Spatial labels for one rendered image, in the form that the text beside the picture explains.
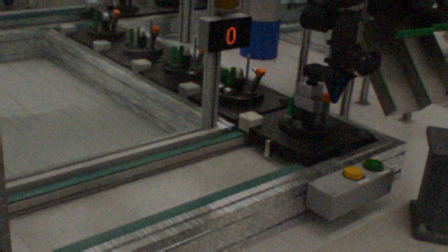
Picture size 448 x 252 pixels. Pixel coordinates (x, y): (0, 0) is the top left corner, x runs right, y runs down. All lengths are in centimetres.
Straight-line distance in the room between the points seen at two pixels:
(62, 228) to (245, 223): 34
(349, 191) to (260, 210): 19
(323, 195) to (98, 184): 46
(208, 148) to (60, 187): 37
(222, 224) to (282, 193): 15
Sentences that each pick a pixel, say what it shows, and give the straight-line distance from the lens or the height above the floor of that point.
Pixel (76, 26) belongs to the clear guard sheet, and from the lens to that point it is 115.
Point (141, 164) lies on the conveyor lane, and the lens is 126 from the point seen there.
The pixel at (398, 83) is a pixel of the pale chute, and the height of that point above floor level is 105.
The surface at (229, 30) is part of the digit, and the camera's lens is 130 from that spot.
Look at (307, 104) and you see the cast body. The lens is 140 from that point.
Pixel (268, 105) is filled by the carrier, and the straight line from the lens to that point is 156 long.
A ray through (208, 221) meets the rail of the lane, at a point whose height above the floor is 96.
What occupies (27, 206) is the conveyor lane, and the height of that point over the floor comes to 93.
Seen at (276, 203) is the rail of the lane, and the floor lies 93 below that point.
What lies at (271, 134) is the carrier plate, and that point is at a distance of 139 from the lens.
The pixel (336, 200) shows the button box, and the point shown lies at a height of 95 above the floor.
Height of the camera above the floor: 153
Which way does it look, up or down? 23 degrees down
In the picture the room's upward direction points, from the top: 4 degrees clockwise
